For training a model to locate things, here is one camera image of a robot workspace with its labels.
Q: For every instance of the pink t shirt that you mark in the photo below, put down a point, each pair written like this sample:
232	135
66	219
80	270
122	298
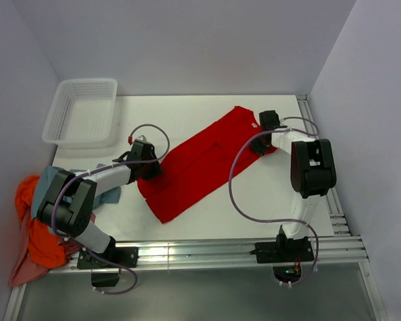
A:
25	269

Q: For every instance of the blue grey t shirt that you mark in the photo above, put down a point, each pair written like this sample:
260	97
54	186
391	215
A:
111	196

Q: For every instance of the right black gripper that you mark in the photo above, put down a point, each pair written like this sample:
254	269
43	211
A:
256	146

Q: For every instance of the orange t shirt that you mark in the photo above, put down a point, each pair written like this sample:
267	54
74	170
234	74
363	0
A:
44	249

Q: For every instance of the red t shirt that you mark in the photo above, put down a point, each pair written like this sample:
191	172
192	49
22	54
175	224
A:
199	165

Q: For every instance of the aluminium right side rail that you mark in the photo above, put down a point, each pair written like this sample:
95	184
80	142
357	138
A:
336	212

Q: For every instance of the aluminium front rail frame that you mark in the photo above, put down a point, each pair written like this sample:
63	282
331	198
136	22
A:
205	280

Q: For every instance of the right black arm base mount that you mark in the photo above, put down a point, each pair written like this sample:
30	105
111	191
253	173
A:
291	253

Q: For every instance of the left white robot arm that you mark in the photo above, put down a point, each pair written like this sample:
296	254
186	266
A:
68	202

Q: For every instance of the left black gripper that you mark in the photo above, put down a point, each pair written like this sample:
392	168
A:
156	170

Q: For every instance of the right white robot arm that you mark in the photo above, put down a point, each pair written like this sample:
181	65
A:
312	171

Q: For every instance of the white plastic perforated basket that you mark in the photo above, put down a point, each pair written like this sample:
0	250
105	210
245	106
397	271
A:
83	114

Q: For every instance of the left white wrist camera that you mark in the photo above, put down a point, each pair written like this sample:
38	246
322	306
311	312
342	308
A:
133	139

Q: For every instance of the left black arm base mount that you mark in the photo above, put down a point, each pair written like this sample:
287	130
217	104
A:
107	268

